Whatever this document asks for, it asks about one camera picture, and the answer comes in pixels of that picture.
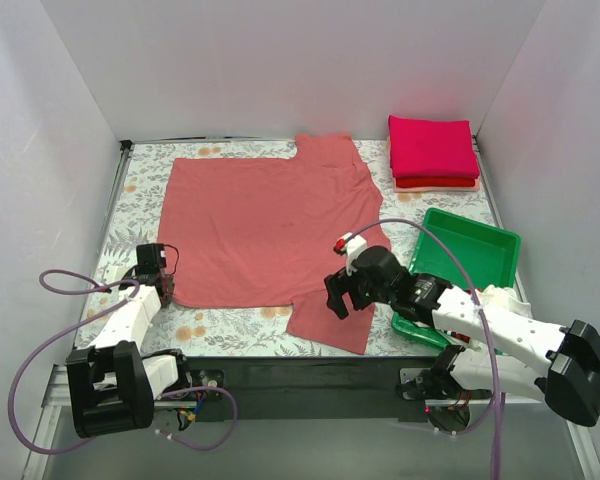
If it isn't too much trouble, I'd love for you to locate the salmon pink t shirt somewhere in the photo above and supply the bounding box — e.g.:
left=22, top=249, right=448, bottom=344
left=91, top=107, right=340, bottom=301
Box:
left=158, top=134, right=389, bottom=354

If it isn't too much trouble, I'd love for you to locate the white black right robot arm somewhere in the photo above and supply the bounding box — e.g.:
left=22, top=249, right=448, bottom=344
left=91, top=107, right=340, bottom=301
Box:
left=324, top=237, right=600, bottom=427

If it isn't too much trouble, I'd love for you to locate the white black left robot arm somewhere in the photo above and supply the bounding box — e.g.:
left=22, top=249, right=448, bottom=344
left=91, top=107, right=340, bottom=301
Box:
left=66, top=243, right=193, bottom=439

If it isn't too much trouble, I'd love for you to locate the floral patterned table cloth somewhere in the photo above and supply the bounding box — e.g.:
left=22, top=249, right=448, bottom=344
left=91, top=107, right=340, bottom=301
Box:
left=94, top=140, right=502, bottom=357

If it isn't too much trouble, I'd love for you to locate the folded red shirt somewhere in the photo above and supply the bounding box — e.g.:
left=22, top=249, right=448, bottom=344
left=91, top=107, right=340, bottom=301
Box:
left=394, top=176, right=479, bottom=189

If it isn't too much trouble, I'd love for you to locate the green plastic bin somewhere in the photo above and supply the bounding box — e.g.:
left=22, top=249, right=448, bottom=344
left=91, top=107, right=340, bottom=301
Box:
left=391, top=208, right=520, bottom=351

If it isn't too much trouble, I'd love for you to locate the red white coca cola shirt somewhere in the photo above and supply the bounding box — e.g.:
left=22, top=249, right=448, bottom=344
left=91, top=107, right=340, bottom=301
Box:
left=449, top=284, right=531, bottom=346

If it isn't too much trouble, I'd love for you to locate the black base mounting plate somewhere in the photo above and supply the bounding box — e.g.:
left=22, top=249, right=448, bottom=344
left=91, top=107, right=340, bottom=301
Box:
left=185, top=356, right=435, bottom=423

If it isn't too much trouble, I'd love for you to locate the folded magenta shirt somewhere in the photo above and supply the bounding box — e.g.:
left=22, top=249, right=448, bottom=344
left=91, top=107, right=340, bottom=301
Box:
left=388, top=115, right=480, bottom=180

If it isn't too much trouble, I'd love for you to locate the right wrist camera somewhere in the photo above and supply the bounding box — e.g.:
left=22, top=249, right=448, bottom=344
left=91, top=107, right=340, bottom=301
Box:
left=333, top=232, right=368, bottom=276

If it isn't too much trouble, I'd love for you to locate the aluminium frame rail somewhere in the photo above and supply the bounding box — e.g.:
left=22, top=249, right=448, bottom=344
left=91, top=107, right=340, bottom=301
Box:
left=22, top=362, right=600, bottom=480

